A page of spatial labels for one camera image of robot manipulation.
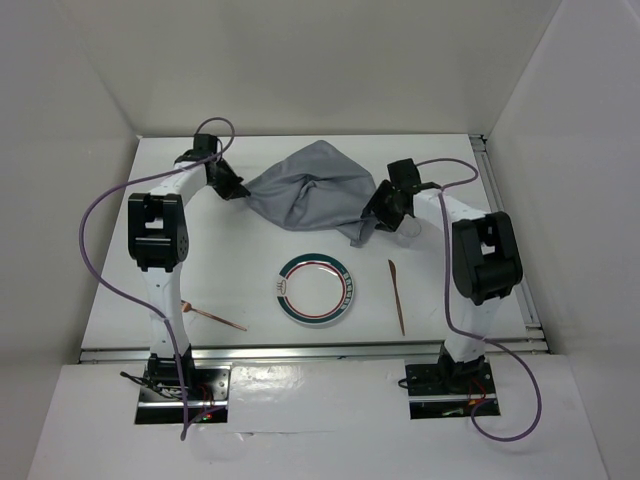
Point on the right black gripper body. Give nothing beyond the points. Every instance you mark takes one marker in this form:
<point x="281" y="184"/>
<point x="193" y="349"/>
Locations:
<point x="388" y="213"/>

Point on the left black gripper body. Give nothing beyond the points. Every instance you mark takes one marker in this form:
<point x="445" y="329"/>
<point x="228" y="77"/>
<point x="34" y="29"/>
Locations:
<point x="221" y="184"/>

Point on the grey cloth napkin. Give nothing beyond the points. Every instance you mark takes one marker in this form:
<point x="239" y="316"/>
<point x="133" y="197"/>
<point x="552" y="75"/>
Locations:
<point x="316" y="188"/>

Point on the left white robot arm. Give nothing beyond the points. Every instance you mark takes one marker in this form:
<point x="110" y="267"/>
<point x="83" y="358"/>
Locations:
<point x="158" y="242"/>

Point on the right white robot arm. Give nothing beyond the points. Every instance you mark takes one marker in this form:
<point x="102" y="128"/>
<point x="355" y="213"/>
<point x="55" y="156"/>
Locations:
<point x="482" y="261"/>

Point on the clear plastic cup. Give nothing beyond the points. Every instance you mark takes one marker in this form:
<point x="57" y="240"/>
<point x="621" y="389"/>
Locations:
<point x="410" y="228"/>

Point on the copper knife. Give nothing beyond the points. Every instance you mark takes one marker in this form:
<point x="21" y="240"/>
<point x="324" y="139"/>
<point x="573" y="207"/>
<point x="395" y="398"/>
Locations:
<point x="393" y="274"/>

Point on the white plate green red rim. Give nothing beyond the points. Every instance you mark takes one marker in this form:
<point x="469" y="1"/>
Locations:
<point x="314" y="290"/>

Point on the copper fork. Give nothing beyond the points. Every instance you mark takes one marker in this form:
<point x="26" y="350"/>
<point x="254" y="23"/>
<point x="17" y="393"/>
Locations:
<point x="188" y="307"/>

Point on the aluminium rail right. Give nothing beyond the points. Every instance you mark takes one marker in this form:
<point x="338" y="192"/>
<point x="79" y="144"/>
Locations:
<point x="497" y="198"/>

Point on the aluminium rail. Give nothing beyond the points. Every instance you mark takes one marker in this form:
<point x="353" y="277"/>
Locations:
<point x="497" y="198"/>
<point x="292" y="353"/>

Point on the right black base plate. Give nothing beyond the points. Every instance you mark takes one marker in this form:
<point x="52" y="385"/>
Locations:
<point x="430" y="396"/>

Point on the aluminium rail front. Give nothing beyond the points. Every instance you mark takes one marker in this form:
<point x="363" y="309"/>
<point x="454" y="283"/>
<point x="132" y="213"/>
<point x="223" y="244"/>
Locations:
<point x="292" y="353"/>

